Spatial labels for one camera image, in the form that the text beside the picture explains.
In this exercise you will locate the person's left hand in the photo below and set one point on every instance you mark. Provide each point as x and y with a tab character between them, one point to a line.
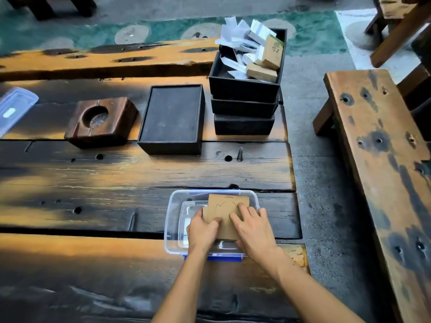
202	235

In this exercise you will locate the person's right hand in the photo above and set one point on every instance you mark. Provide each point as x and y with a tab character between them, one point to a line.
256	235

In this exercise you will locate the person's left thumb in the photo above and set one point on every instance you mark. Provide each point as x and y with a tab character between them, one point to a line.
216	222

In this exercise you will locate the person's right thumb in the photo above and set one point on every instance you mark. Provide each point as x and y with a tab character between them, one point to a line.
235	220

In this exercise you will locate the person's right middle finger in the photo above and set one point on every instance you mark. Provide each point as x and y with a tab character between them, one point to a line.
254	213

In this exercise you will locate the person's left forearm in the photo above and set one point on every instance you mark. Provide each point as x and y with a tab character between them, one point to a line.
183	289

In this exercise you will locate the person's right forearm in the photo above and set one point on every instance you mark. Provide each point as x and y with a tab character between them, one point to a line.
303	292

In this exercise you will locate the clear plastic container blue latch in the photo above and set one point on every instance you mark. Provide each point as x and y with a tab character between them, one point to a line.
175	228

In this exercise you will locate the small metal cone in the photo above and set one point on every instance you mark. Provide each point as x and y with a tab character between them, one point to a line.
239	155

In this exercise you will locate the small black box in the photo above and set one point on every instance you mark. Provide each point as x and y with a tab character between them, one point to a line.
243	125

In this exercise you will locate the thin black box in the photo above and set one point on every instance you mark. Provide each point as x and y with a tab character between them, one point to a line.
243	109

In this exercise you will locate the shallow black tray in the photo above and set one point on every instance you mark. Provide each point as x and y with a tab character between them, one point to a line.
172	117

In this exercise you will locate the tall black open box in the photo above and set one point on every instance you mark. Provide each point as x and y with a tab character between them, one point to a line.
242	88

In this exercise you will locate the long weathered wooden bench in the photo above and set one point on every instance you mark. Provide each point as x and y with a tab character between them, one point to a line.
380	171

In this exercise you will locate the dark wooden ashtray block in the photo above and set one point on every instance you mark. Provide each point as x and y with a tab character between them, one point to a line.
114	126

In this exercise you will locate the plain brown cardboard box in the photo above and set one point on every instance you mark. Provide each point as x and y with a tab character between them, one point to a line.
261	73

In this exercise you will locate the brown cardboard box green print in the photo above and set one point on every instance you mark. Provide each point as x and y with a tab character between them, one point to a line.
272	53

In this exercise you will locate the pile of white papers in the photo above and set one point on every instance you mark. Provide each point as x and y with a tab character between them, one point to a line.
235	36

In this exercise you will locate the white folded carton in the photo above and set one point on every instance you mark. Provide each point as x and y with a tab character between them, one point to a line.
262	30

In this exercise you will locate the green patterned rug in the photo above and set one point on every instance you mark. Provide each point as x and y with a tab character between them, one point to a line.
168	31

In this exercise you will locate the orange wooden plank bench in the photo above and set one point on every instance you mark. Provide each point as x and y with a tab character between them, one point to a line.
101	62

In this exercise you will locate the white patterned rug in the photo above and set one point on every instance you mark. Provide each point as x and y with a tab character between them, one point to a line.
360	47

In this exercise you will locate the clear plastic container lid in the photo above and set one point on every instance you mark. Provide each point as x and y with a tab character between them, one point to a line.
15	107

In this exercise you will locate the wooden bench with crossed legs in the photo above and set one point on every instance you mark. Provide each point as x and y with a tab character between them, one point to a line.
397	16

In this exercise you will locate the dark wooden bench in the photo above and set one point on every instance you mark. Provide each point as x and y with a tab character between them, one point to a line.
43	5

